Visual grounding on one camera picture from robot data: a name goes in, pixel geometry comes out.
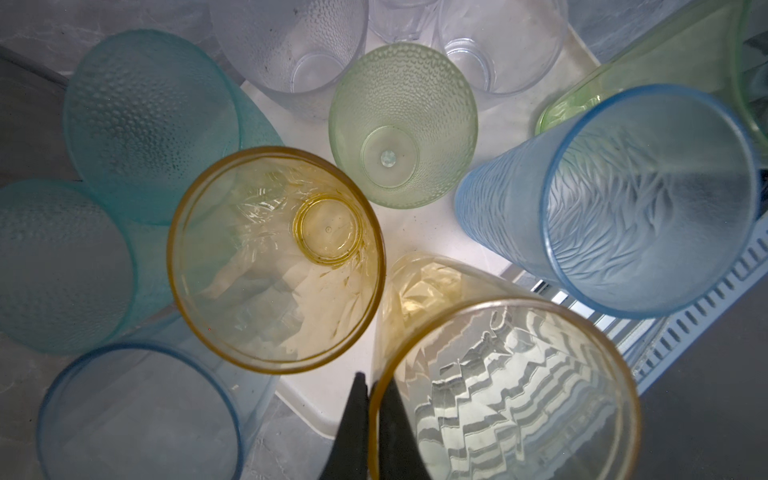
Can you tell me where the yellow tinted cup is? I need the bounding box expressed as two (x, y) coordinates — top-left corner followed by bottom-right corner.
(167, 146), (386, 375)

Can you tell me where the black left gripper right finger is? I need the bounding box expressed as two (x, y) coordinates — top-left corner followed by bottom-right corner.
(377, 380), (431, 480)

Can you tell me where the teal textured cup front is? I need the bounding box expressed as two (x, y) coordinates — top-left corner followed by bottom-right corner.
(63, 29), (282, 225)

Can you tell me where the clear faceted cup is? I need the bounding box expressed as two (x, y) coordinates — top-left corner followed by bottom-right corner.
(369, 0), (438, 43)

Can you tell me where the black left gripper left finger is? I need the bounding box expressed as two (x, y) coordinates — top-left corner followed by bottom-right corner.
(319, 372), (369, 480)

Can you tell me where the teal textured cup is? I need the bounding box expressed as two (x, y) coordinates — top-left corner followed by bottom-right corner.
(63, 29), (282, 225)
(1, 179), (173, 355)

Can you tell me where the green tinted cup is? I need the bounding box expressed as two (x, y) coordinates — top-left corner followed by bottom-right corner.
(535, 1), (767, 157)

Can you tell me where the light blue cup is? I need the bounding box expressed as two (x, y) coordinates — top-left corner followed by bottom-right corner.
(36, 315), (278, 479)
(454, 84), (760, 320)

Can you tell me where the yellow-brown tinted cup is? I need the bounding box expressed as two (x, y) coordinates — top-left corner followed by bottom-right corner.
(368, 252), (641, 479)

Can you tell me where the light green cup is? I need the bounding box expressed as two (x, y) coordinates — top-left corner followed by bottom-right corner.
(328, 43), (478, 209)

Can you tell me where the clear textured cup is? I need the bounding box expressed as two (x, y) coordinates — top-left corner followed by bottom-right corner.
(208, 0), (369, 120)

